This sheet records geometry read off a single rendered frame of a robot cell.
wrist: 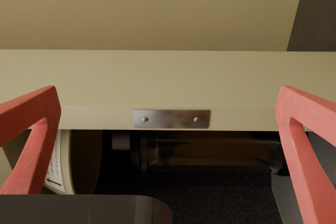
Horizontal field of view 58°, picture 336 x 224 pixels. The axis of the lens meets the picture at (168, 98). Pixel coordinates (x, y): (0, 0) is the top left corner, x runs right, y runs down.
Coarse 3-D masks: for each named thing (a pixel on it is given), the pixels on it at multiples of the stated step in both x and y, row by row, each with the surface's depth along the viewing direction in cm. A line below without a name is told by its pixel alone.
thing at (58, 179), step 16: (64, 144) 35; (80, 144) 50; (96, 144) 51; (64, 160) 35; (80, 160) 49; (96, 160) 50; (48, 176) 37; (64, 176) 36; (80, 176) 47; (96, 176) 49; (64, 192) 37; (80, 192) 44
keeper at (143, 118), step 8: (136, 112) 28; (144, 112) 28; (152, 112) 28; (160, 112) 28; (168, 112) 28; (176, 112) 28; (184, 112) 28; (192, 112) 28; (200, 112) 28; (208, 112) 28; (136, 120) 28; (144, 120) 28; (152, 120) 28; (160, 120) 28; (168, 120) 28; (176, 120) 28; (184, 120) 28; (192, 120) 28; (200, 120) 28; (208, 120) 28
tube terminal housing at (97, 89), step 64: (0, 64) 33; (64, 64) 33; (128, 64) 33; (192, 64) 33; (256, 64) 33; (320, 64) 34; (64, 128) 29; (128, 128) 29; (192, 128) 29; (256, 128) 29
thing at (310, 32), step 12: (300, 0) 61; (312, 0) 56; (324, 0) 51; (300, 12) 61; (312, 12) 56; (324, 12) 51; (300, 24) 61; (312, 24) 56; (324, 24) 51; (300, 36) 61; (312, 36) 56; (324, 36) 51; (288, 48) 67; (300, 48) 61; (312, 48) 56; (324, 48) 51
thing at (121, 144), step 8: (112, 136) 44; (120, 136) 44; (128, 136) 44; (136, 136) 41; (112, 144) 44; (120, 144) 44; (128, 144) 44; (136, 144) 41; (136, 152) 41; (136, 160) 41; (136, 168) 43
